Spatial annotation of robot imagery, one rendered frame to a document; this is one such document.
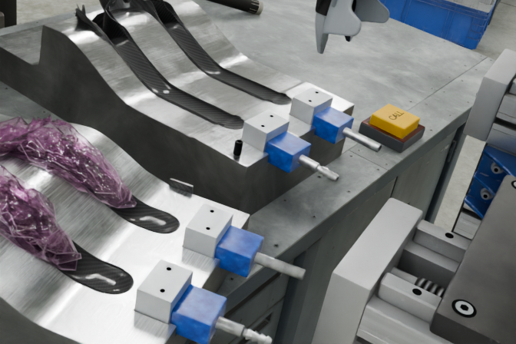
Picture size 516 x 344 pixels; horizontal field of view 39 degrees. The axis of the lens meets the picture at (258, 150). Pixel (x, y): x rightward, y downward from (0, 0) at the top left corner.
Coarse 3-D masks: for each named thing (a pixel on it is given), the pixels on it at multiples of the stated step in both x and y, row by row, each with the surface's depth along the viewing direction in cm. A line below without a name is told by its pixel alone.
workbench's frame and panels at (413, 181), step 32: (448, 128) 127; (416, 160) 120; (448, 160) 161; (384, 192) 134; (416, 192) 153; (320, 224) 95; (352, 224) 127; (288, 256) 91; (320, 256) 120; (256, 288) 100; (288, 288) 114; (320, 288) 128; (256, 320) 110; (288, 320) 118
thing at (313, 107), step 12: (300, 96) 98; (312, 96) 99; (324, 96) 99; (300, 108) 98; (312, 108) 96; (324, 108) 99; (300, 120) 98; (312, 120) 97; (324, 120) 96; (336, 120) 97; (348, 120) 97; (324, 132) 97; (336, 132) 96; (348, 132) 97; (372, 144) 95
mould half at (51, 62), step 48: (0, 48) 108; (48, 48) 101; (96, 48) 99; (144, 48) 104; (48, 96) 105; (96, 96) 99; (144, 96) 98; (240, 96) 102; (336, 96) 106; (144, 144) 96; (192, 144) 90; (336, 144) 106; (240, 192) 88
